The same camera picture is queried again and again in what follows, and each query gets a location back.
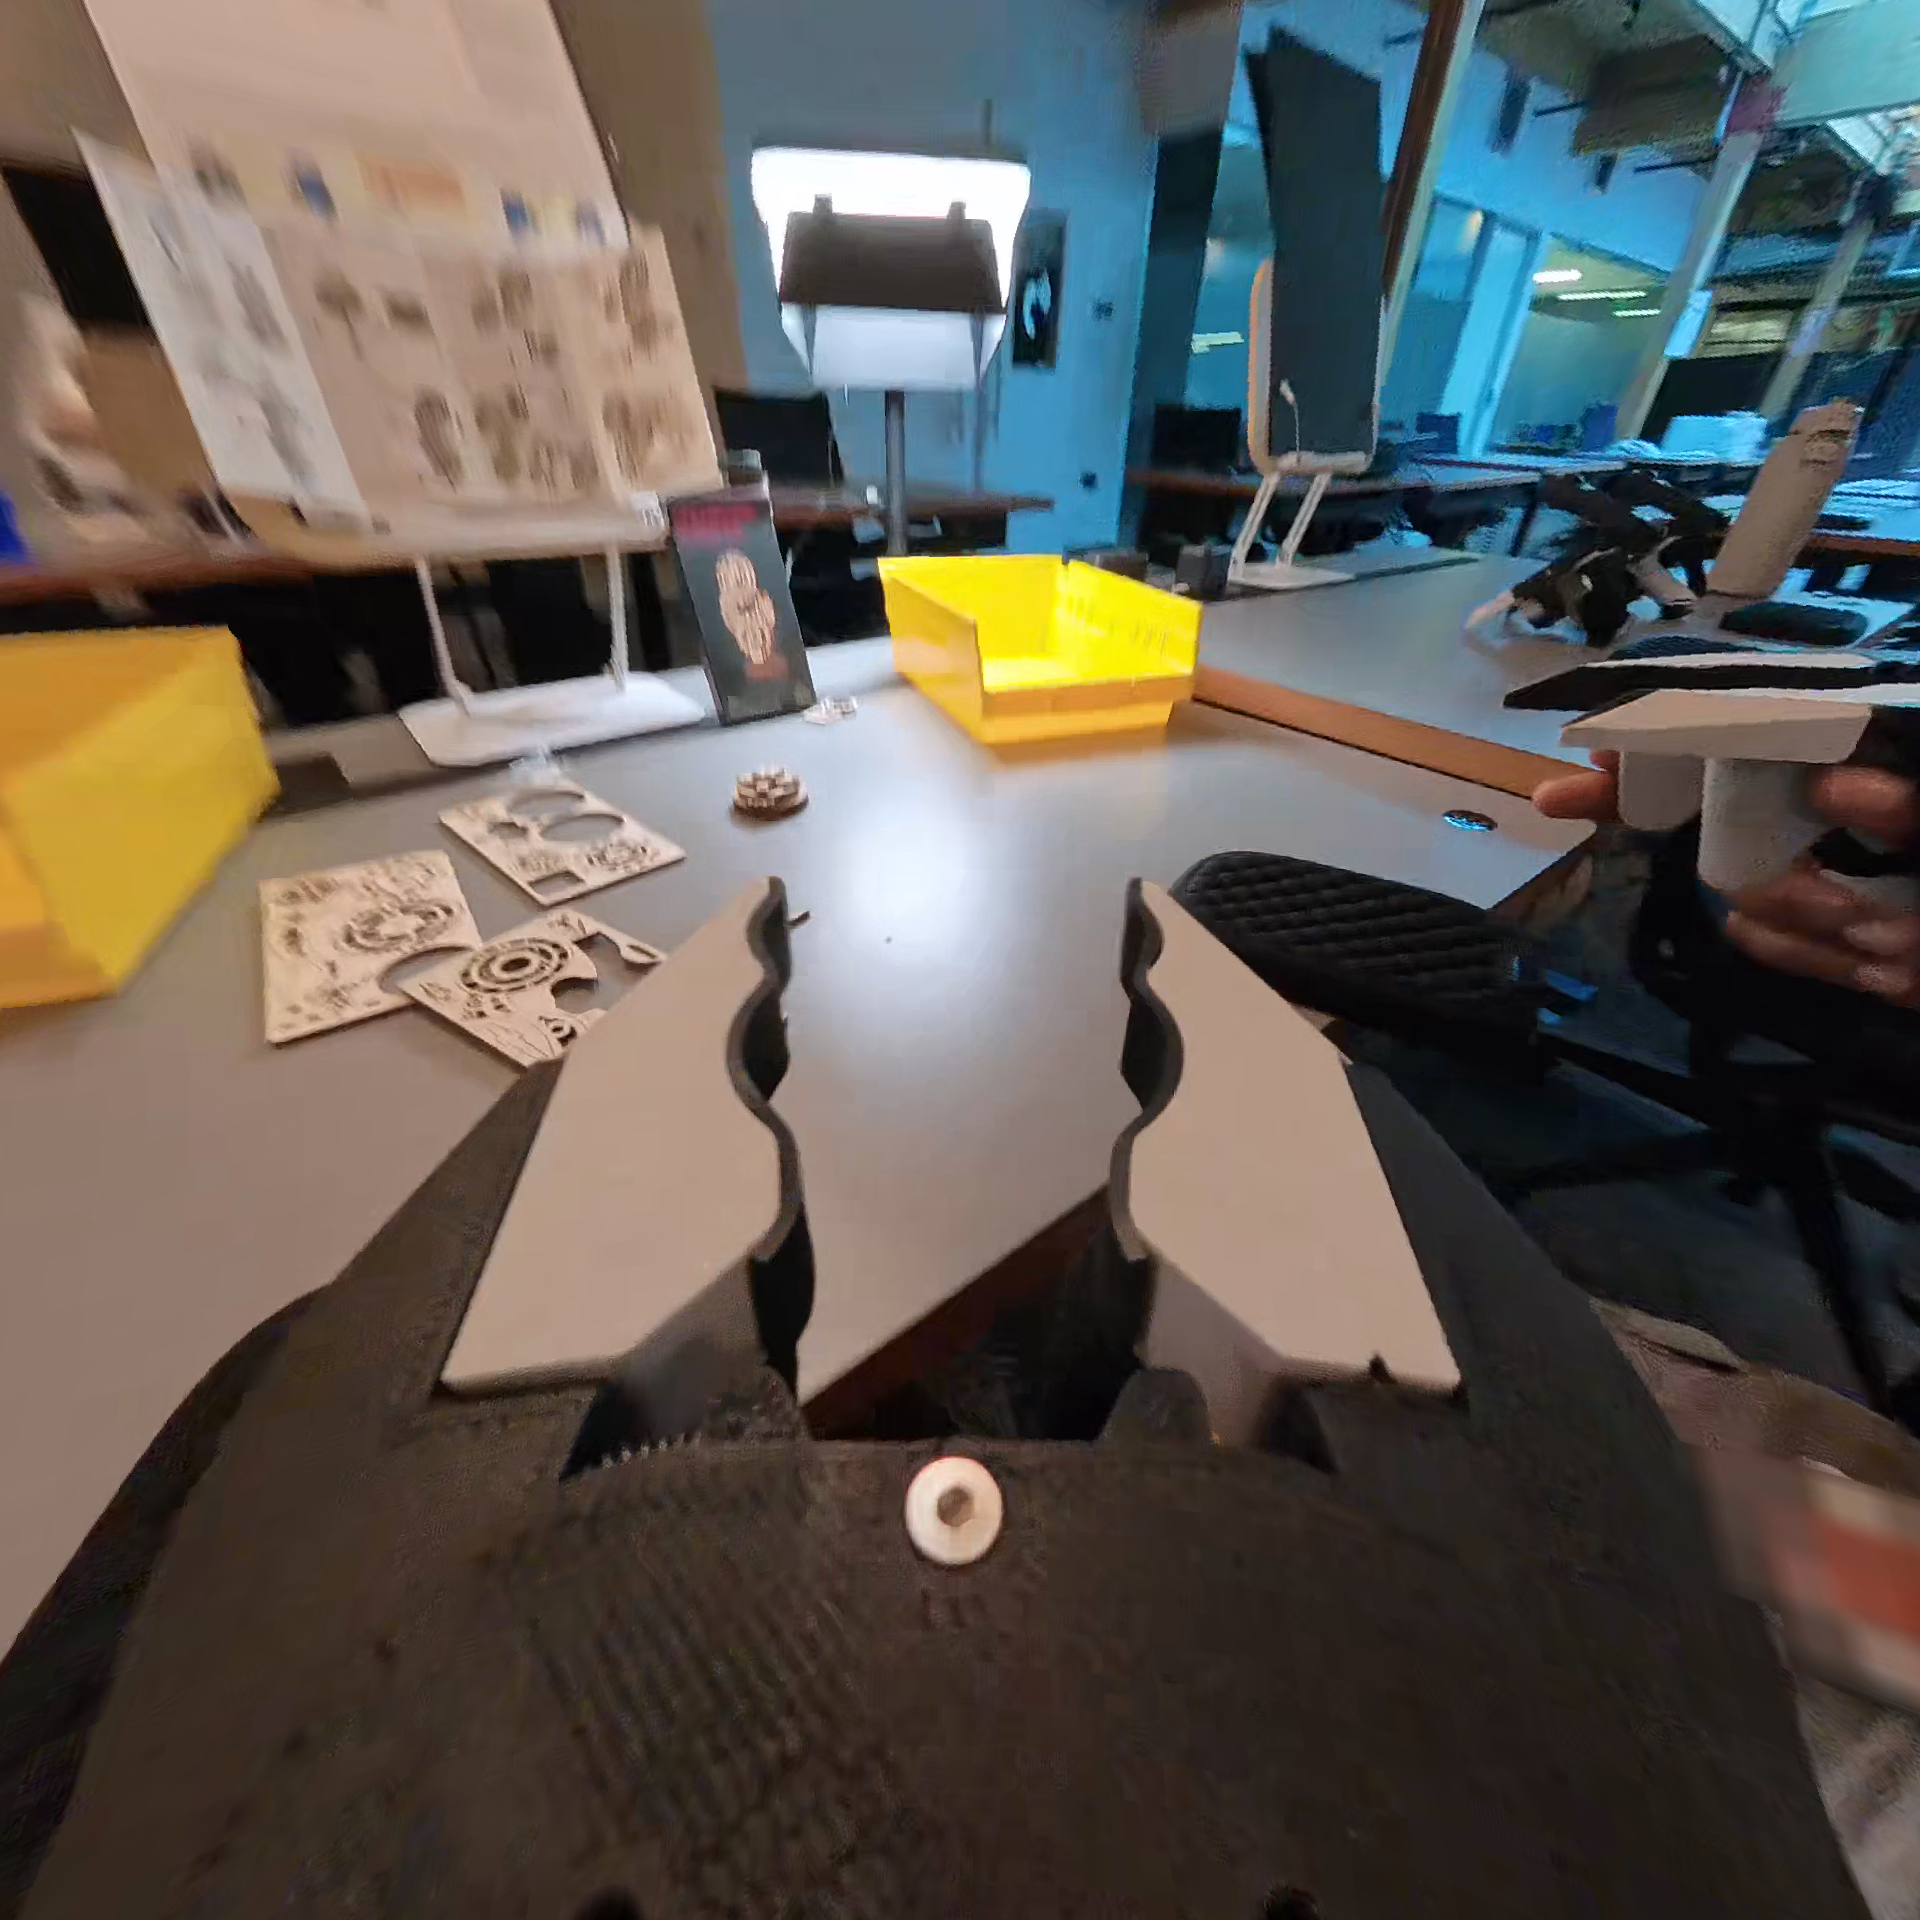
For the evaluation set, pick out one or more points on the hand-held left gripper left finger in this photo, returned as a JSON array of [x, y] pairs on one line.
[[629, 1170]]

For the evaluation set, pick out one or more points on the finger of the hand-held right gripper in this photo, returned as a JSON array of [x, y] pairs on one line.
[[1724, 674], [1724, 734]]

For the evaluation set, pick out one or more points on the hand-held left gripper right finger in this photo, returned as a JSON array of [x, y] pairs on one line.
[[1277, 1170]]

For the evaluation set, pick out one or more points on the grey office desk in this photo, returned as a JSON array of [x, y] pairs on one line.
[[1349, 646]]

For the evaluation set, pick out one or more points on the person's right hand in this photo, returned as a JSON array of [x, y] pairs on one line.
[[1862, 930]]

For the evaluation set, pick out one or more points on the black pad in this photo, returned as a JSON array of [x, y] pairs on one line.
[[1793, 621]]

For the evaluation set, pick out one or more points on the black white tool pile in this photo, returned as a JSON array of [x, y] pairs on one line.
[[1605, 562]]

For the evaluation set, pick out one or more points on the pale upright cylinder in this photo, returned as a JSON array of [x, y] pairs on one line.
[[1787, 495]]

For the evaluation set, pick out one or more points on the two-hole wooden puzzle sheet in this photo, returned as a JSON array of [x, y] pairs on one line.
[[629, 863]]

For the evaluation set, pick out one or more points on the gear-pattern wooden puzzle sheet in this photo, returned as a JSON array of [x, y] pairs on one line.
[[301, 991]]

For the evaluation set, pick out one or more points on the round wooden gear model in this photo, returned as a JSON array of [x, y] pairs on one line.
[[771, 797]]

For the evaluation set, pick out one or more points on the clear plastic bag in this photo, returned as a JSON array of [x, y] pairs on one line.
[[540, 773]]

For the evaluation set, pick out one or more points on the clear plastic piece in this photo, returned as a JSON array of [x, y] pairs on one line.
[[834, 710]]

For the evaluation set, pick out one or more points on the yellow plastic bin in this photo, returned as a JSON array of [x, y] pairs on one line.
[[137, 810], [1050, 662]]

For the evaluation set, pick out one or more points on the black puzzle box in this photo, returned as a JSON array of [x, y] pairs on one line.
[[743, 600]]

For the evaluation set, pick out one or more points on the black panel on stand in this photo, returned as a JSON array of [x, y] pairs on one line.
[[1319, 255]]

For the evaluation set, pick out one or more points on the small black monitor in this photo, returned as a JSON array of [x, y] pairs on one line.
[[774, 435]]

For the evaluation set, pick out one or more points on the assembly instruction sheet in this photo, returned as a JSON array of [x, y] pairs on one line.
[[451, 301]]

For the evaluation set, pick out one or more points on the studio light on pole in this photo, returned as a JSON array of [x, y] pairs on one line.
[[892, 301]]

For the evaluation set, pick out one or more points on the dark wall poster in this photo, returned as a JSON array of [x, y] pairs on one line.
[[1039, 285]]

